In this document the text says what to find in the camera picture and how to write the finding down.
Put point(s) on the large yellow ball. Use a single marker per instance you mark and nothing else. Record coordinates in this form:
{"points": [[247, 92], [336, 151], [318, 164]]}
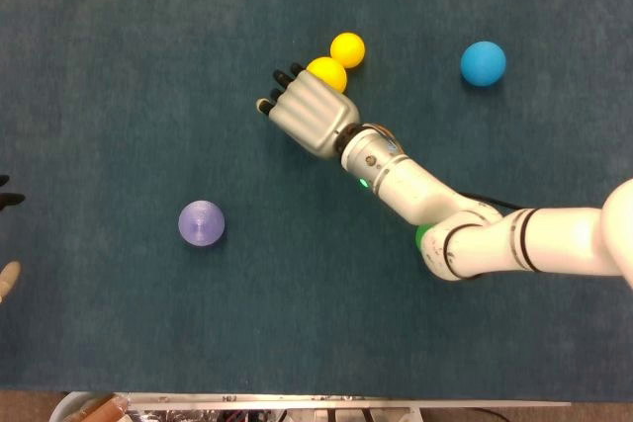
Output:
{"points": [[329, 71]]}

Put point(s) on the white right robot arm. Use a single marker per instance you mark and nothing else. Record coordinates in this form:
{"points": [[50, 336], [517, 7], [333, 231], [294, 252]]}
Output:
{"points": [[494, 244]]}

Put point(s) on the brown cylindrical object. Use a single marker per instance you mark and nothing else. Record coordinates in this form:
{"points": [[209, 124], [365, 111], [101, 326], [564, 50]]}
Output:
{"points": [[106, 409]]}

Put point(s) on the white metal frame bar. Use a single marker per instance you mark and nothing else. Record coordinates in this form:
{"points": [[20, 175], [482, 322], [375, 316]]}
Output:
{"points": [[346, 401]]}

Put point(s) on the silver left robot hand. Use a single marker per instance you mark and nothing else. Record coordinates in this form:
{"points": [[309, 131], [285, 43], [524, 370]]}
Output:
{"points": [[9, 276]]}

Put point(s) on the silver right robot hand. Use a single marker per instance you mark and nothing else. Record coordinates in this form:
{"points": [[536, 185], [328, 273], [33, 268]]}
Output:
{"points": [[311, 113]]}

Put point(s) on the teal felt table cloth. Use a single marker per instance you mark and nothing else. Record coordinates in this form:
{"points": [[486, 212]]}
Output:
{"points": [[148, 96]]}

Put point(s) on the white plastic bucket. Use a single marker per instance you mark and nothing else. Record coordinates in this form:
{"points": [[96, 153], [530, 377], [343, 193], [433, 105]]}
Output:
{"points": [[62, 404]]}

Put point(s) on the small yellow ball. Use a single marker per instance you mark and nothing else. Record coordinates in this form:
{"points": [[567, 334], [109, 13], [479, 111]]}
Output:
{"points": [[349, 49]]}

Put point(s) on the purple ball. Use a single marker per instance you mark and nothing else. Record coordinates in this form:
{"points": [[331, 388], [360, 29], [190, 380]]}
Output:
{"points": [[201, 223]]}

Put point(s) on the green ball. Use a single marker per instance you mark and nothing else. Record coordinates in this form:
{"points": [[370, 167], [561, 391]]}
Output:
{"points": [[421, 238]]}

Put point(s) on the large blue ball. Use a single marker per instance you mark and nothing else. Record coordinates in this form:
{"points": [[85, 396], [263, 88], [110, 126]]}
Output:
{"points": [[483, 63]]}

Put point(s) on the silver crumpled foil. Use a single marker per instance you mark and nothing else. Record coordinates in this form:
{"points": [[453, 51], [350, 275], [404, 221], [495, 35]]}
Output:
{"points": [[168, 416]]}

